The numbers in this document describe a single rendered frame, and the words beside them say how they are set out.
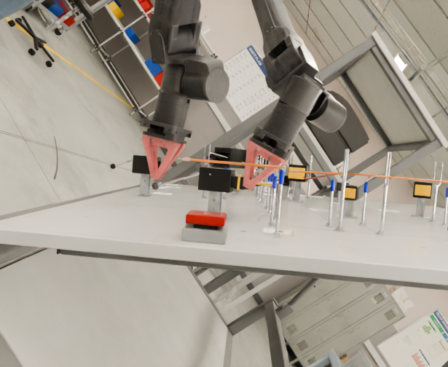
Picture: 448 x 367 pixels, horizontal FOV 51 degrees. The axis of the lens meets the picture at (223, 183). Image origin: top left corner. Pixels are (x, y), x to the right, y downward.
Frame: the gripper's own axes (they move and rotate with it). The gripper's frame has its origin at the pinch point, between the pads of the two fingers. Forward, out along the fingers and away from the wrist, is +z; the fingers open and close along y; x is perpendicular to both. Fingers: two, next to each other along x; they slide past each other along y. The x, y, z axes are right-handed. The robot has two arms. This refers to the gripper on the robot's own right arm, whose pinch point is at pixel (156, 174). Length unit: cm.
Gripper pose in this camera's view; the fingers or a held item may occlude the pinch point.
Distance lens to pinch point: 85.4
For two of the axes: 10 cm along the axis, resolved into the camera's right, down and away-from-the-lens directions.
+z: -2.4, 9.7, 0.8
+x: -9.5, -2.5, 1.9
